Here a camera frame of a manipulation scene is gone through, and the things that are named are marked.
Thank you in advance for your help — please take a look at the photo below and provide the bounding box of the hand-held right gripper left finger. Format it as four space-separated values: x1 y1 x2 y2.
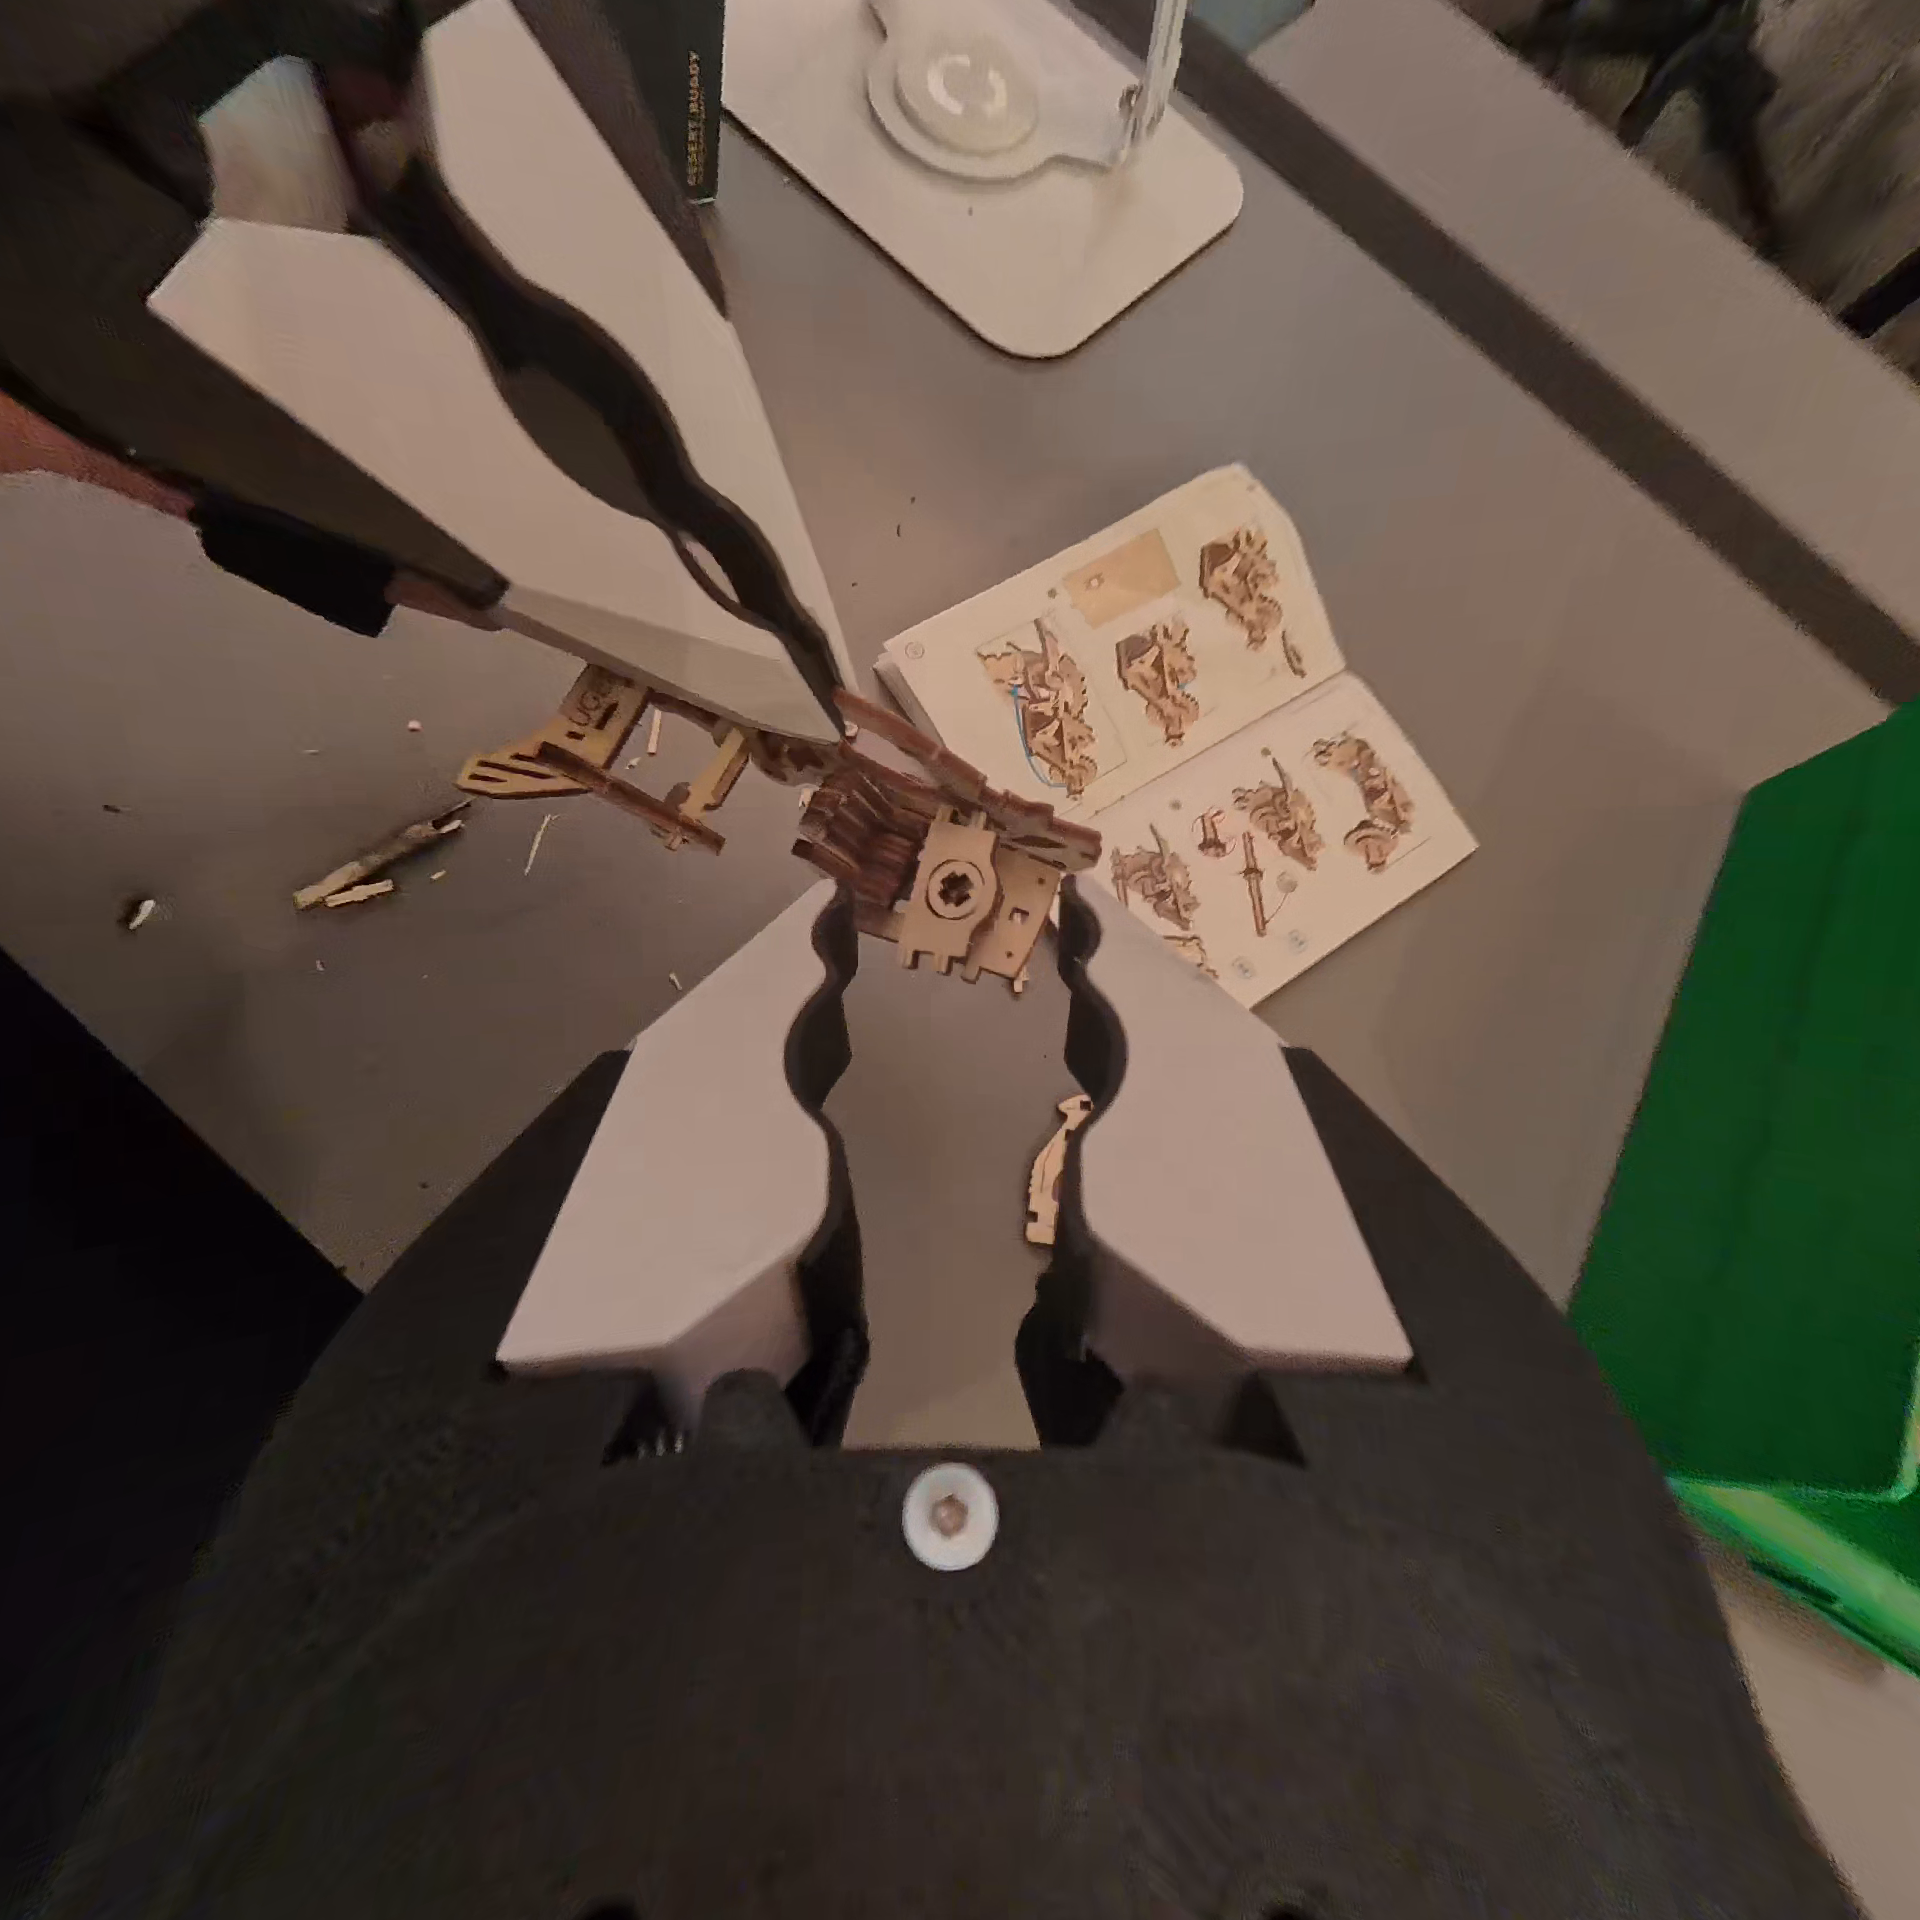
495 879 873 1447

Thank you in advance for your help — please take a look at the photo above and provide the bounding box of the small wooden plate with hole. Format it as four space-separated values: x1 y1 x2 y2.
895 816 1050 994

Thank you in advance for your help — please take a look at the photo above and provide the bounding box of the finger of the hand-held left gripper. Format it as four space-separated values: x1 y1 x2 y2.
147 217 846 745
417 0 868 736

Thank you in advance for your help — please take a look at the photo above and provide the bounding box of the small notched wooden lever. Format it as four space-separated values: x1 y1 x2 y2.
1023 1092 1098 1248

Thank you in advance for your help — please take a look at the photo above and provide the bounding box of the person's left hand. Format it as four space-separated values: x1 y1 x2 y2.
0 402 202 522

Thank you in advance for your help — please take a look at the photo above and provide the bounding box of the dark green model box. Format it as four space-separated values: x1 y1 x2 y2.
638 0 727 203

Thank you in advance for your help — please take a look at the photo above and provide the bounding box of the green plastic bin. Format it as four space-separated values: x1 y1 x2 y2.
1569 705 1920 1674

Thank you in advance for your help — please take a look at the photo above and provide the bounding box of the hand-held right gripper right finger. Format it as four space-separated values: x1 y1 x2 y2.
1015 879 1422 1447

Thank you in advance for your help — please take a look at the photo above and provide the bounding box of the dark wooden sprue scrap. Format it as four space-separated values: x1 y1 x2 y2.
293 801 471 912

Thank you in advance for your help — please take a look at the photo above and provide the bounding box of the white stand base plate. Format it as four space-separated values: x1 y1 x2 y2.
719 0 1247 362

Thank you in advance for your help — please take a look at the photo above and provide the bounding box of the partly built wooden model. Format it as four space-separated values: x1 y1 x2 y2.
457 660 1105 993

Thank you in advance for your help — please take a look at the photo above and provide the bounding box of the open instruction booklet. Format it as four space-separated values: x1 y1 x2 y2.
873 462 1478 1011

